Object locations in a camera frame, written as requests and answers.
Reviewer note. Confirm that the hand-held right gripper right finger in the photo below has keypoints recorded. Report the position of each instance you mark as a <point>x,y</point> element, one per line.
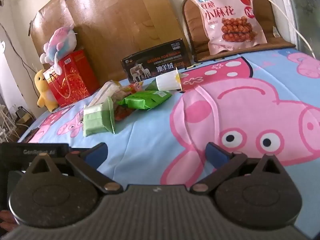
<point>216,155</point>

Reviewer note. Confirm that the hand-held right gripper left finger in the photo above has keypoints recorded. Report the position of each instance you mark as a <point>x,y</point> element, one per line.
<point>96,152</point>

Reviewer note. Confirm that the orange-red snack packet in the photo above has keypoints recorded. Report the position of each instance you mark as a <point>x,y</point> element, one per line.
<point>123,112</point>

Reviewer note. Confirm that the bright green snack packet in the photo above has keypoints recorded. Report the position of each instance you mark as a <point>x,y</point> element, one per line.
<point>147,98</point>

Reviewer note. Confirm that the pale green tissue pack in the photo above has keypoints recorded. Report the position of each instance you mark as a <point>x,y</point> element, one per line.
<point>96,120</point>

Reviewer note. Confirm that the cartoon pig printed bedsheet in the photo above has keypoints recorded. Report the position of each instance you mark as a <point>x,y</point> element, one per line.
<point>150,135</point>

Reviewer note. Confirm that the yellow duck plush toy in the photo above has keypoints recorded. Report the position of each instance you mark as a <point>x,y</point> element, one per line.
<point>43,92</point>

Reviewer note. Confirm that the red gift bag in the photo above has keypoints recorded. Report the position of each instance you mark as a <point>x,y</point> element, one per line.
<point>72,80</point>

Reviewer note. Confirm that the small pink snack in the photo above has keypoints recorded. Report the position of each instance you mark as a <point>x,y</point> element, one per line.
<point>138,86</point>

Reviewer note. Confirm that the white plastic cup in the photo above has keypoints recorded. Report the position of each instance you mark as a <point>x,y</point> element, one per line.
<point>167,81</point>

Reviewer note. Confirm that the black tissue box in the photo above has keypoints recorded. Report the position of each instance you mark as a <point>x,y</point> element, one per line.
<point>155,61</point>

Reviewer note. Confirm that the pastel unicorn plush toy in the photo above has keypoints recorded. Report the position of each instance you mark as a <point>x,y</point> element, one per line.
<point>61,45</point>

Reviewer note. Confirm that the brown cushioned chair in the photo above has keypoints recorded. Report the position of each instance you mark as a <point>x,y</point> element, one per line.
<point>270,30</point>

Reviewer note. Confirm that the wooden headboard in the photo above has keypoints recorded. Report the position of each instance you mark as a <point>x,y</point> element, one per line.
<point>120,17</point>

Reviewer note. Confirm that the large pink snack bag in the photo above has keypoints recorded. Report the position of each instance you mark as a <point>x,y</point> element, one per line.
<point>227,17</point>

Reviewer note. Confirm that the white window frame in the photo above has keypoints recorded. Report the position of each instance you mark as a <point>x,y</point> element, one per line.
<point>300,10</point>

